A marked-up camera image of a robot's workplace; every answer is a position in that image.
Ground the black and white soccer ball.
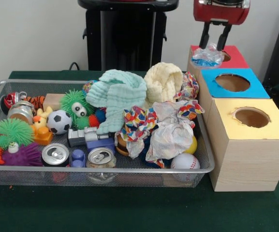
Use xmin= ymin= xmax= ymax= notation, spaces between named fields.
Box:
xmin=46 ymin=110 xmax=73 ymax=135

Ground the shallow clear mesh bin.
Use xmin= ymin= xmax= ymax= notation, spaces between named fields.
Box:
xmin=0 ymin=79 xmax=215 ymax=188

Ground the silver topped dark can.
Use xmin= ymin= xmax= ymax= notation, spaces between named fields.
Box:
xmin=42 ymin=143 xmax=70 ymax=167

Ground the mint green knitted cloth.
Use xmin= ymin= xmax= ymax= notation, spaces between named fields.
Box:
xmin=86 ymin=69 xmax=147 ymax=135

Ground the wooden box with three holes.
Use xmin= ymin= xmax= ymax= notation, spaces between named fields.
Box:
xmin=185 ymin=44 xmax=279 ymax=192

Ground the green spiky toy with eyes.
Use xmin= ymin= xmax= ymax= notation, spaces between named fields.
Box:
xmin=59 ymin=89 xmax=96 ymax=121

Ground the white baseball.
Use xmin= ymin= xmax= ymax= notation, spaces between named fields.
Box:
xmin=170 ymin=152 xmax=200 ymax=170

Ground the cream knitted cloth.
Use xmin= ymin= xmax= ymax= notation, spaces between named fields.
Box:
xmin=143 ymin=62 xmax=185 ymax=104

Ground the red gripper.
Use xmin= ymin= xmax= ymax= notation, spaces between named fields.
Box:
xmin=193 ymin=0 xmax=250 ymax=52

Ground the crushed clear plastic bottle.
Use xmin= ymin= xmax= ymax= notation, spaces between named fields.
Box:
xmin=191 ymin=43 xmax=225 ymax=68

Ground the silver topped pale can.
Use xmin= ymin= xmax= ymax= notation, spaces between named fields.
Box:
xmin=86 ymin=147 xmax=117 ymax=169

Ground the colourful confetti print paper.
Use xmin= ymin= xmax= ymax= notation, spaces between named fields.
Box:
xmin=145 ymin=100 xmax=205 ymax=167
xmin=114 ymin=105 xmax=159 ymax=159
xmin=173 ymin=71 xmax=200 ymax=101

